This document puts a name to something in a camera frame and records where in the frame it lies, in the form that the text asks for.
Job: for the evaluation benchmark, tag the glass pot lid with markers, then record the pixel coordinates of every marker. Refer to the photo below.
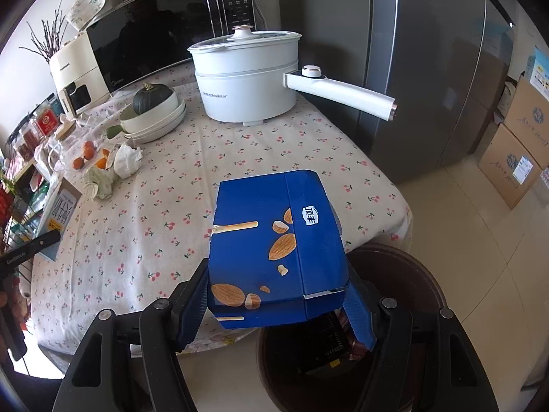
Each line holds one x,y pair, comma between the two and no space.
246,36

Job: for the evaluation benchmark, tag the blue snack box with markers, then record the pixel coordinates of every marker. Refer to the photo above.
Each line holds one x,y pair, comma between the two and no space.
257,257

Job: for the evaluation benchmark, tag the pale green crumpled bag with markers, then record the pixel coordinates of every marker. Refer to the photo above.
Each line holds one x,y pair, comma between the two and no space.
99,182

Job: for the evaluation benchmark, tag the cream air fryer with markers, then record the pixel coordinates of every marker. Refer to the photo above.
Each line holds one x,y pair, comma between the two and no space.
77,68

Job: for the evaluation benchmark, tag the blue white carton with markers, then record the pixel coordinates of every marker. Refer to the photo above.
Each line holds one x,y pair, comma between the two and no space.
539,73

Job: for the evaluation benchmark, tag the dark green pumpkin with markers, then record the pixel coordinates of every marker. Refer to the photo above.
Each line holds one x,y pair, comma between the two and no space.
150,101

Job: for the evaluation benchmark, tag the dried branches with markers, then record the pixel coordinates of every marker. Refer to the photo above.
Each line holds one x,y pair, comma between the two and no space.
49,38

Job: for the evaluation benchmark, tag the white blue booklet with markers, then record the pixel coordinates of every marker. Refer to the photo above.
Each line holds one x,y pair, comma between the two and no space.
60,214

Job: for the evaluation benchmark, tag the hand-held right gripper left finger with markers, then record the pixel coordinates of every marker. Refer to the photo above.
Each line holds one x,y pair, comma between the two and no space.
193,309

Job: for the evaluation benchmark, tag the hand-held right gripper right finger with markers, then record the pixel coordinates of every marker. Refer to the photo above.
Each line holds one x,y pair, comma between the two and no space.
360,319

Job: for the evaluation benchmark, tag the brown plastic trash bin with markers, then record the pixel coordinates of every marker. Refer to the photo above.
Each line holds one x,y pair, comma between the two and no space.
407,274

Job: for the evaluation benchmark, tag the glass jar wooden lid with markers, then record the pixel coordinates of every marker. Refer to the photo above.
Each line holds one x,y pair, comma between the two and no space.
66,131

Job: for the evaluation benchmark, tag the red label jar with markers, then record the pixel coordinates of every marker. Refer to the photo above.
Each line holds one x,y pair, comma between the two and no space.
45,122

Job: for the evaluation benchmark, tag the black plastic tray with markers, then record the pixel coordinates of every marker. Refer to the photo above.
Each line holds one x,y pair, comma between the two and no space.
321,343

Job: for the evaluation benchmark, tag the floral tablecloth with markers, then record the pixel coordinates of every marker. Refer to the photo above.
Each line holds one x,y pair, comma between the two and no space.
171,189

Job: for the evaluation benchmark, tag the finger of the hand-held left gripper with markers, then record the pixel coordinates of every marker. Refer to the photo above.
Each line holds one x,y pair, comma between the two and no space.
45,240

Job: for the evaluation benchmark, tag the white electric pot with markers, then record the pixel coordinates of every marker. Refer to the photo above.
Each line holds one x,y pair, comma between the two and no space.
244,90

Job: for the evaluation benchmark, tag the brown cardboard box white label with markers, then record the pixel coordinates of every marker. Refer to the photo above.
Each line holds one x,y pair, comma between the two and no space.
506,167

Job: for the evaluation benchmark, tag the grey refrigerator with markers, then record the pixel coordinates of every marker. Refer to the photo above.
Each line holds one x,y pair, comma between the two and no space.
407,73

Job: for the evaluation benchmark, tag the black microwave oven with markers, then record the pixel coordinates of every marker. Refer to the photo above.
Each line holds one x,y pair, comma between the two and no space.
163,30

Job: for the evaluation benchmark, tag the crumpled white tissue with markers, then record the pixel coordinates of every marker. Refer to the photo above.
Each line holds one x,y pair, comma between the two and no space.
126,161

